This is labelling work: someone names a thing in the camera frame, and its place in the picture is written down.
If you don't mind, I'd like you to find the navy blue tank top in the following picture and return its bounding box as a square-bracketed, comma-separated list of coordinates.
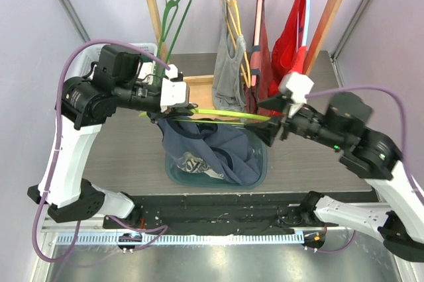
[156, 118, 260, 185]

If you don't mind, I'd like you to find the lime green hanger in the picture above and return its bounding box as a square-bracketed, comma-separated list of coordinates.
[152, 107, 270, 126]

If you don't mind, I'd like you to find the grey tank top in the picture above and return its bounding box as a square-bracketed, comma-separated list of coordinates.
[212, 0, 246, 112]

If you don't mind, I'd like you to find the white tank top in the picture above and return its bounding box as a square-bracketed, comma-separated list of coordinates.
[175, 152, 224, 179]

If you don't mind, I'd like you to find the yellow hanger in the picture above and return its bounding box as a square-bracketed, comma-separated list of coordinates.
[224, 0, 252, 88]

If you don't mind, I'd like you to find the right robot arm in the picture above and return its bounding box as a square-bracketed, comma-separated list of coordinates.
[245, 92, 423, 263]

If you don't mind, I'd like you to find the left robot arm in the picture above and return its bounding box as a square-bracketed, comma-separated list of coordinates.
[27, 40, 161, 228]

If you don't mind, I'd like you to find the maroon tank top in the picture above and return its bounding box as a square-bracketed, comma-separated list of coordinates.
[244, 0, 272, 115]

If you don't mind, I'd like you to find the red tank top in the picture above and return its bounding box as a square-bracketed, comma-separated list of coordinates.
[268, 0, 295, 97]

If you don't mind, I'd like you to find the pink hanger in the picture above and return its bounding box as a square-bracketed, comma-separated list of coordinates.
[250, 0, 264, 87]

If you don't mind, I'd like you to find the light blue hanger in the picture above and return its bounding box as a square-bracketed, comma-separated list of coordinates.
[293, 0, 319, 77]

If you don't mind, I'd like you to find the teal plastic bin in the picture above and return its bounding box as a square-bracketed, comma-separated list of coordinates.
[165, 128, 268, 190]

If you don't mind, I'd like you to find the white plastic basket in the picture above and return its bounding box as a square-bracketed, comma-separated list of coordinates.
[66, 43, 158, 79]

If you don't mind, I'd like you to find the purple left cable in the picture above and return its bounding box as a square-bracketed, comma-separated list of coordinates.
[32, 39, 173, 263]

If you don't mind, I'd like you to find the purple cable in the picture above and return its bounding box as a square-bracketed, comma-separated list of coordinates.
[304, 85, 424, 256]
[32, 39, 173, 263]

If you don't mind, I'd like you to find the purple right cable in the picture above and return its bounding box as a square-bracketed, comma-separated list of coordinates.
[304, 85, 424, 256]

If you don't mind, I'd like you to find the white slotted cable duct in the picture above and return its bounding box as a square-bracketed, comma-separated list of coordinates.
[54, 232, 305, 246]

